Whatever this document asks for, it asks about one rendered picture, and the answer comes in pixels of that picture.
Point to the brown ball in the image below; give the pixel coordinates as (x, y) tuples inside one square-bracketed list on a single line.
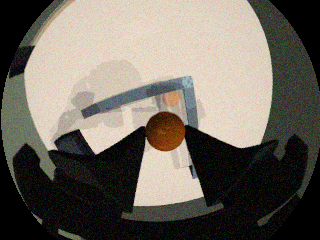
[(165, 131)]

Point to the translucent orange ball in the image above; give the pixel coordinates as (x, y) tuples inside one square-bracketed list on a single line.
[(171, 99)]

